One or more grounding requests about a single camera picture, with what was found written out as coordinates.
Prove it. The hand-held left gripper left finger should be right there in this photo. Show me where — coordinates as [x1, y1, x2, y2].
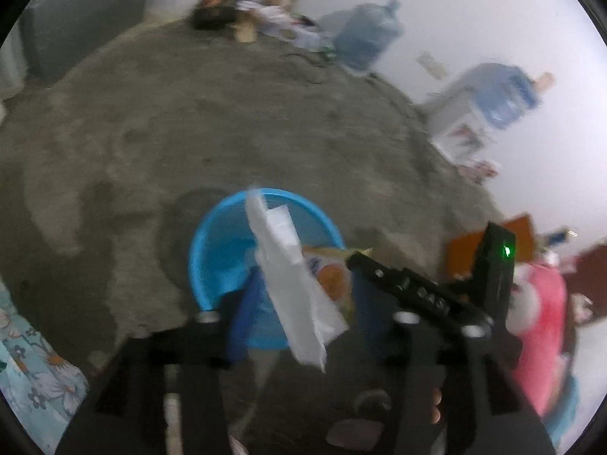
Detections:
[57, 270, 266, 455]

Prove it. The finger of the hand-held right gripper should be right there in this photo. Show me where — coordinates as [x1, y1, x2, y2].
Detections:
[346, 252, 481, 316]

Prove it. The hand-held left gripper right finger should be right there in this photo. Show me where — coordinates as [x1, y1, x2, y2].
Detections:
[353, 275, 555, 455]

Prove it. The orange snack packet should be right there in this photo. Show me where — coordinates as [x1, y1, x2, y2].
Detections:
[301, 245, 375, 318]

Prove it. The white paper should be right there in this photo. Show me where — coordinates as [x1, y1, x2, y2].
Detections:
[244, 185, 349, 373]

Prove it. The blue plastic waste basket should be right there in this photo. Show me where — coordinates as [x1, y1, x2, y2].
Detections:
[189, 188, 347, 351]

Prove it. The person's right hand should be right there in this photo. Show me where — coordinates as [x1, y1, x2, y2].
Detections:
[428, 386, 445, 425]

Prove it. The pink flower blanket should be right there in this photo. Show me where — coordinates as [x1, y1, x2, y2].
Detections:
[507, 265, 580, 437]

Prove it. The red white packet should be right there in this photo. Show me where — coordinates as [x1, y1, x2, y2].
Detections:
[456, 158, 502, 184]

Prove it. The dark slipper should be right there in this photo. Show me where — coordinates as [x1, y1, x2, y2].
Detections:
[327, 417, 386, 450]

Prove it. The white water dispenser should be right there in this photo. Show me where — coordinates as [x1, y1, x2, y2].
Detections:
[422, 99, 498, 162]

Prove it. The water jug on dispenser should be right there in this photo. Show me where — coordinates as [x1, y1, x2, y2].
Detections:
[455, 63, 555, 130]

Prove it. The floral blue blanket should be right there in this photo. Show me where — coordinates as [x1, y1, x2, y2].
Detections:
[0, 284, 91, 455]

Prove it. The blue water jug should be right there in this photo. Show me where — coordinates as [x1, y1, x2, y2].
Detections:
[332, 0, 405, 75]

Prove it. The brown paper bag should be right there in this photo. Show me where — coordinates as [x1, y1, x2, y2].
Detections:
[234, 14, 260, 44]

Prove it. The black bag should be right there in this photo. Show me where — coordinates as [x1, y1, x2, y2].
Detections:
[191, 0, 239, 30]

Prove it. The grey cabinet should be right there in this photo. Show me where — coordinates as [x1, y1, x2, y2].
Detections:
[18, 0, 153, 82]

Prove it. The wall socket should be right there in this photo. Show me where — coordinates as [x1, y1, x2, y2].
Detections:
[417, 52, 447, 80]

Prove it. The black cable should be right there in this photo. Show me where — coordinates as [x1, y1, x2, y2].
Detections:
[283, 49, 335, 83]

